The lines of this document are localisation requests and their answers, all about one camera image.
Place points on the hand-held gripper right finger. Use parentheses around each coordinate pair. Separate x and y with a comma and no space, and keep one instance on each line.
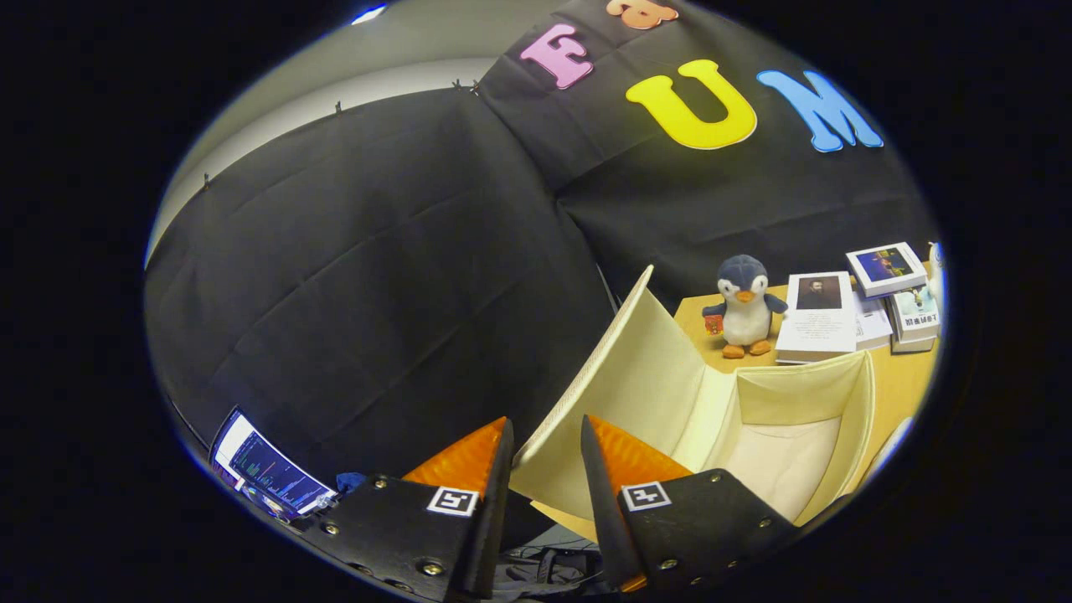
(605,519)

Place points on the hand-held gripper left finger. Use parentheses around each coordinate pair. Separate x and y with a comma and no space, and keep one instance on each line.
(494,519)

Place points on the beige fabric storage box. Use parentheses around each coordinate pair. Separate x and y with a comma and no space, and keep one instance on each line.
(653,377)

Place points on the blue cloth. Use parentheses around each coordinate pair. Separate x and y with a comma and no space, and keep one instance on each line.
(352,482)

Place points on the laptop screen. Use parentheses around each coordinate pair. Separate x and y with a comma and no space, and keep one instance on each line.
(268,473)

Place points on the penguin plush toy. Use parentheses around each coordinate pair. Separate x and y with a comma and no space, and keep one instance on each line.
(744,310)

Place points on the white portrait cover book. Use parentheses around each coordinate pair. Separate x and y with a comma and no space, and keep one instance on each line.
(816,331)

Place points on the thin white book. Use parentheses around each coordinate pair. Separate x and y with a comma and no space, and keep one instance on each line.
(871,322)

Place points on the thick pale blue cover book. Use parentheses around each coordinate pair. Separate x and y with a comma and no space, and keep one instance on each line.
(917,314)

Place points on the blue picture cover book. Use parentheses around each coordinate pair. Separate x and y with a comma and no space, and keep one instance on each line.
(883,266)

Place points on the white duck plush toy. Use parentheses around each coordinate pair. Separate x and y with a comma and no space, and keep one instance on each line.
(936,268)

